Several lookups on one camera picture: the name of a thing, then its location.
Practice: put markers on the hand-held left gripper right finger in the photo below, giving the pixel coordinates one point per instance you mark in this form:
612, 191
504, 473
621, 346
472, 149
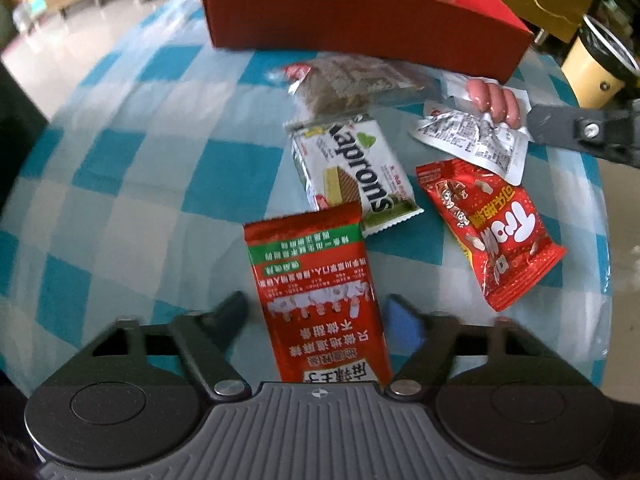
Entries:
406, 321

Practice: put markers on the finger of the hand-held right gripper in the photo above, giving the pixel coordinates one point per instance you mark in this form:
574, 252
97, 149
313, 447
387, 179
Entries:
565, 125

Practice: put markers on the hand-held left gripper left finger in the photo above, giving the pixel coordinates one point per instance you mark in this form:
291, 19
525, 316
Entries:
231, 317

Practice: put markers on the clear sausage packet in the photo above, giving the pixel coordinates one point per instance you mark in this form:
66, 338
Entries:
492, 97

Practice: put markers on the white printed packet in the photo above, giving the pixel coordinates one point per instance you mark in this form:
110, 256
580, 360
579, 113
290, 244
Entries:
475, 145

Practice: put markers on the red green snack packet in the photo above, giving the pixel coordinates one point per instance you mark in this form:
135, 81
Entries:
320, 280

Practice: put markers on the red gummy candy packet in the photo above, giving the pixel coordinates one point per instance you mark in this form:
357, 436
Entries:
495, 230

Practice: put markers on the green white wafer packet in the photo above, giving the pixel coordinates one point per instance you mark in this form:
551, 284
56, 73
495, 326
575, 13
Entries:
350, 175

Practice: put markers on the clear brown snack packet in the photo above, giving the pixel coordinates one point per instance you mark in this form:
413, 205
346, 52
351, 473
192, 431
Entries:
350, 82

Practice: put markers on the red cardboard box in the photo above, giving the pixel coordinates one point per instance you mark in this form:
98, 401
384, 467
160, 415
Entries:
350, 25

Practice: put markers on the cream trash bin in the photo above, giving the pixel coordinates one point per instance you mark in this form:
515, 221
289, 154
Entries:
595, 75

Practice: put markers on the blue checked tablecloth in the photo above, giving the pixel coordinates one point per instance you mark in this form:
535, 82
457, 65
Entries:
150, 160

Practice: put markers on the dark cabinet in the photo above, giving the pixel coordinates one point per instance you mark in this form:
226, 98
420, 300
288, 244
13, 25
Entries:
15, 125

